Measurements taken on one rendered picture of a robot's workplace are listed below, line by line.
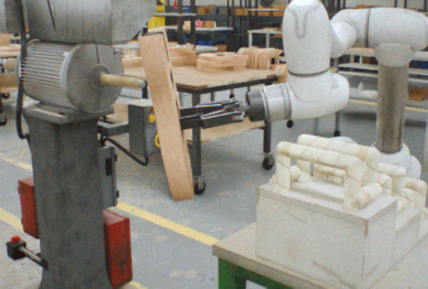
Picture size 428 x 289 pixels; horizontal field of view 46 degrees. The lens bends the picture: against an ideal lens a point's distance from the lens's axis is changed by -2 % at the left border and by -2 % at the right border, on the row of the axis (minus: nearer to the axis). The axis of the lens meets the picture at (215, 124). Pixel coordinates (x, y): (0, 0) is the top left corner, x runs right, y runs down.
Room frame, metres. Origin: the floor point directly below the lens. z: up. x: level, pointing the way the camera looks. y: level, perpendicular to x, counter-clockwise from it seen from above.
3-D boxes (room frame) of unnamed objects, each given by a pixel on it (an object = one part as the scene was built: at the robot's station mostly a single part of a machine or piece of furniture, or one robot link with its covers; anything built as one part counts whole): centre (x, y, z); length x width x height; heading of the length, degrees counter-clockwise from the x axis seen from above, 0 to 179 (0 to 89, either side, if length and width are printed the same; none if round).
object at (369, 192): (0.98, -0.31, 1.12); 0.11 x 0.03 x 0.03; 139
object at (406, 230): (1.16, -0.34, 0.98); 0.27 x 0.16 x 0.09; 49
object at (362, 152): (1.07, -0.26, 1.20); 0.20 x 0.03 x 0.03; 48
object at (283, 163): (1.07, -0.15, 1.15); 0.03 x 0.03 x 0.09
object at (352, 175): (0.96, -0.27, 1.15); 0.03 x 0.03 x 0.09
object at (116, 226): (2.06, 0.49, 0.49); 0.25 x 0.12 x 0.37; 49
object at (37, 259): (1.95, 0.80, 0.46); 0.25 x 0.07 x 0.08; 49
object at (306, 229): (1.05, -0.24, 1.02); 0.27 x 0.15 x 0.17; 49
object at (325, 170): (1.13, -0.32, 1.12); 0.20 x 0.03 x 0.03; 48
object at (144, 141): (2.02, 0.33, 0.99); 0.24 x 0.21 x 0.26; 49
